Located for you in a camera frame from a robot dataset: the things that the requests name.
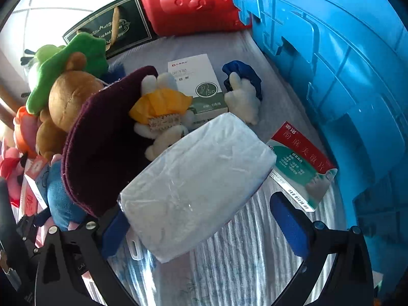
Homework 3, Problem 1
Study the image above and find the green plush toy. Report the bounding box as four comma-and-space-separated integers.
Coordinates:
21, 32, 109, 116

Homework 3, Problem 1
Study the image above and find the striped blue white tablecloth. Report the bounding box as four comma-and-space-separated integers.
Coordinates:
81, 29, 349, 306

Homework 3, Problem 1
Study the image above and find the red bear-shaped case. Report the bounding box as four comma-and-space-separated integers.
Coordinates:
138, 0, 253, 37

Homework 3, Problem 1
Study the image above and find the blue plastic crate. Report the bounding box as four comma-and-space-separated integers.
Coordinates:
229, 0, 408, 295

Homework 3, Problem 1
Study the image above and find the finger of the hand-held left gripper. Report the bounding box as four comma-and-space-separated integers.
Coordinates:
14, 213, 45, 249

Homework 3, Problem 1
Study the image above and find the orange pink plush toy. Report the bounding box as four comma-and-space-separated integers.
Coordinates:
14, 106, 41, 159

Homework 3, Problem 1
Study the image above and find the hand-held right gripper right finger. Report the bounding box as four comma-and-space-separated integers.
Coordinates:
269, 191, 374, 306

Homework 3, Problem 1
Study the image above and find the pink pig plush toy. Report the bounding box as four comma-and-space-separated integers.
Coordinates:
3, 148, 87, 232

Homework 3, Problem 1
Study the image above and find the white tissue pack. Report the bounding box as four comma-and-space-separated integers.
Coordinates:
118, 112, 277, 264

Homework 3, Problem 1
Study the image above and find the white yellow mouse plush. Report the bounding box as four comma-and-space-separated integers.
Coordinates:
129, 73, 196, 160

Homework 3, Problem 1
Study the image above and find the maroon felt hat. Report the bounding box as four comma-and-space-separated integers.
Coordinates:
61, 65, 160, 219

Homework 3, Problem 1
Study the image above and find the red green medicine box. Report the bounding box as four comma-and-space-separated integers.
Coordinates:
266, 121, 338, 213

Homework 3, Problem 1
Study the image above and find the white plastic handle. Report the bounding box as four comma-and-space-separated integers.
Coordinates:
127, 229, 145, 261

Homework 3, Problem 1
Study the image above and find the red plush toy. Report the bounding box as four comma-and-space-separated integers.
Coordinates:
0, 158, 20, 182

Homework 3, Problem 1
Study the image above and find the white green medicine box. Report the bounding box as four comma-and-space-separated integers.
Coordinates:
167, 54, 230, 131

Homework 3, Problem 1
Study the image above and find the white blue plush toy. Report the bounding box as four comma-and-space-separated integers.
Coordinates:
222, 61, 263, 125

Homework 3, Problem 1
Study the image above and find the brown bear plush toy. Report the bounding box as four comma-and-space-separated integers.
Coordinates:
36, 53, 106, 160

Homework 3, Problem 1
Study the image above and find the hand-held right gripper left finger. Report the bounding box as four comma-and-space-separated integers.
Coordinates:
35, 210, 137, 306

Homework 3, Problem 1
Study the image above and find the pink patterned box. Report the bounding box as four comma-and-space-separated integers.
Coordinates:
17, 182, 48, 246

